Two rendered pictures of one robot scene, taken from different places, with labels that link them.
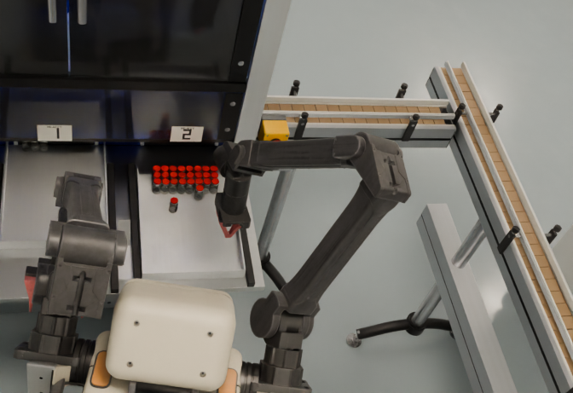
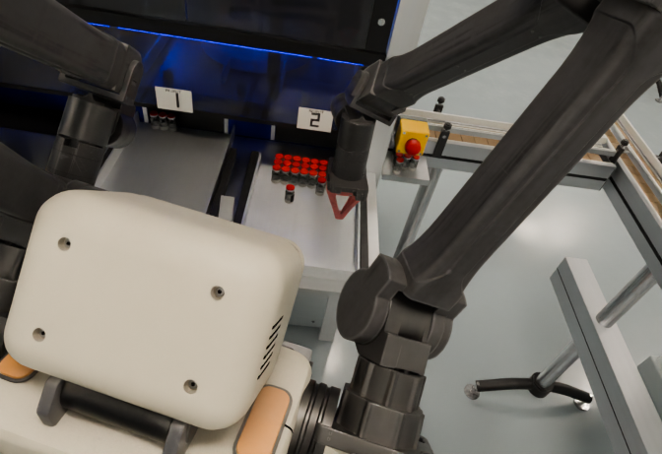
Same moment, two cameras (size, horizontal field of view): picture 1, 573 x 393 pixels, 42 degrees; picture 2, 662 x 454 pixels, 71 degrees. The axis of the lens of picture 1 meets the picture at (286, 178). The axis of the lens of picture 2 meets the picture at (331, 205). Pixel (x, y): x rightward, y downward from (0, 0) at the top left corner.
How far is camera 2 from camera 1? 0.96 m
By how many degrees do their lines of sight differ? 14
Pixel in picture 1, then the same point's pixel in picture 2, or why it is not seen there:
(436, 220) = (575, 274)
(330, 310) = (449, 357)
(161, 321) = (116, 247)
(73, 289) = not seen: outside the picture
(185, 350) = (159, 323)
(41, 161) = (165, 139)
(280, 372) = (376, 413)
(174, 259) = not seen: hidden behind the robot
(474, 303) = (627, 370)
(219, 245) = (333, 243)
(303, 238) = not seen: hidden behind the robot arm
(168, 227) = (279, 216)
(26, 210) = (131, 178)
